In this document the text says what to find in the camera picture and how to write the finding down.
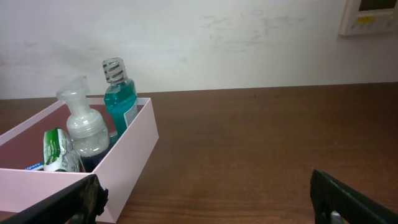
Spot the white cardboard box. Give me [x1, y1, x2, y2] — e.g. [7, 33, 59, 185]
[1, 98, 159, 223]

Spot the blue mouthwash bottle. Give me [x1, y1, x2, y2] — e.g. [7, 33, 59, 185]
[102, 57, 138, 137]

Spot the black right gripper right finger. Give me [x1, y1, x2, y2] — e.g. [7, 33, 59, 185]
[310, 169, 397, 224]

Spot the beige wall control panel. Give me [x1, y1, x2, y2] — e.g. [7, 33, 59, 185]
[339, 0, 397, 36]

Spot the teal white toothpaste tube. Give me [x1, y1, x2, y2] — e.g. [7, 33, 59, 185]
[25, 162, 44, 170]

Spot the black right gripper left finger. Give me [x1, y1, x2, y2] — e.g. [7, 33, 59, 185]
[1, 174, 109, 224]

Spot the clear purple foam soap bottle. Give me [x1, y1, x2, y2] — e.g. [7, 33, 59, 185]
[56, 76, 111, 172]

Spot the green Dettol soap bar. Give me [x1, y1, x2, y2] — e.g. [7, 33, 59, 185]
[43, 128, 81, 172]

